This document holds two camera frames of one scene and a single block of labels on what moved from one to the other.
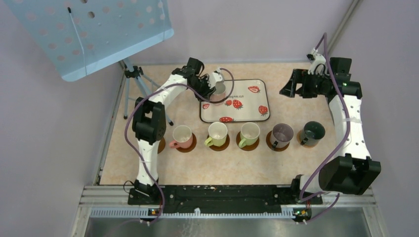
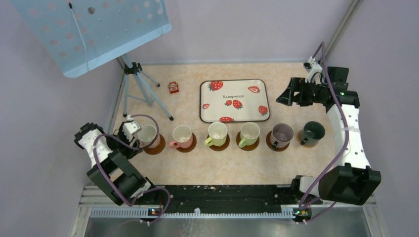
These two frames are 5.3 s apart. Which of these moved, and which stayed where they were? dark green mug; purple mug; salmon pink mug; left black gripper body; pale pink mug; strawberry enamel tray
Moved: left black gripper body; pale pink mug
Stayed: dark green mug; purple mug; strawberry enamel tray; salmon pink mug
